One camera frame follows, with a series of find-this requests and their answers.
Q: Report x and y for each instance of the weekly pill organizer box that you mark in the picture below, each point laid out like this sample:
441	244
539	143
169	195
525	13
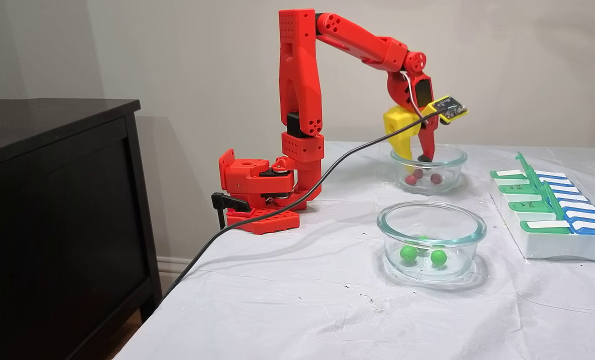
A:
552	245

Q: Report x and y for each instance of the glass bowl with teal rim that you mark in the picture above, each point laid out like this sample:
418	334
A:
430	220
452	160

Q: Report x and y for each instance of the red ball pill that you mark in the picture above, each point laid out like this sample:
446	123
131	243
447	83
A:
436	178
411	180
418	173

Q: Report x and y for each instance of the white tablecloth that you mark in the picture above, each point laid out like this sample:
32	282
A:
302	310

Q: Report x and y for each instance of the black wooden cabinet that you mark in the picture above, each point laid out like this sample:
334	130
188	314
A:
52	225

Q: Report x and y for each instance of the black table clamp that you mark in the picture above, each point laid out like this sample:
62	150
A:
227	201

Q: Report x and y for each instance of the black camera board yellow holder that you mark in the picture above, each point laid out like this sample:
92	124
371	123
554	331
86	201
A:
450	107

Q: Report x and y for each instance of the green ball pill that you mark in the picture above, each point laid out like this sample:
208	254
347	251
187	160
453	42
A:
438	257
408	253

